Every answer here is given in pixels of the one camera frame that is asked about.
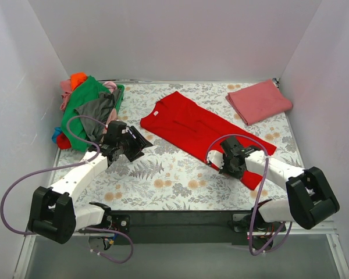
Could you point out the green plastic basket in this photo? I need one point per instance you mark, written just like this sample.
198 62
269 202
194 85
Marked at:
110 86

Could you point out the folded pink t-shirt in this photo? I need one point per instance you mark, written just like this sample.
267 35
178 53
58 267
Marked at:
258 102

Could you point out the orange t-shirt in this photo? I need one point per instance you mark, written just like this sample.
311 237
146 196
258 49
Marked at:
77 79

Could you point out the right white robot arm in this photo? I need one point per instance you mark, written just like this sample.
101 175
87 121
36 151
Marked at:
310 199

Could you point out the red garment in pile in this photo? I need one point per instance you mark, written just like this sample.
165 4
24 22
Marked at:
63 142

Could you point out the floral patterned table mat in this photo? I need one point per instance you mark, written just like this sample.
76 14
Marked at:
167 178

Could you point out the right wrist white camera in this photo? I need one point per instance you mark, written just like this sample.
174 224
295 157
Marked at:
215 158

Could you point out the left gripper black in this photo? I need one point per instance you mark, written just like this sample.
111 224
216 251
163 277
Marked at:
136 143

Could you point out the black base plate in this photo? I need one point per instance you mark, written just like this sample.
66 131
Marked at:
179 226

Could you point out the pink t-shirt in pile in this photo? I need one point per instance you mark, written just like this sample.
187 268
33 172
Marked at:
67 90

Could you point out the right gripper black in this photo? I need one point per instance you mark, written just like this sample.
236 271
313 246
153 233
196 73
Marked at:
227 162

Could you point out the green t-shirt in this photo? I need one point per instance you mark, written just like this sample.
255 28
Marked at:
71 124

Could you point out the grey t-shirt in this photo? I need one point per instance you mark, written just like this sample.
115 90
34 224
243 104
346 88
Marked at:
99 109

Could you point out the blue t-shirt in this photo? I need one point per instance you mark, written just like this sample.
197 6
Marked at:
56 134

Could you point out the aluminium frame rail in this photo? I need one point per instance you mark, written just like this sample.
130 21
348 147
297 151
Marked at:
59 225

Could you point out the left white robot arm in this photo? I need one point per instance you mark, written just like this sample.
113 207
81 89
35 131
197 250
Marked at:
66 191

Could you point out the red t-shirt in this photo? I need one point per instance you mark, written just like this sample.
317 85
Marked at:
190 127

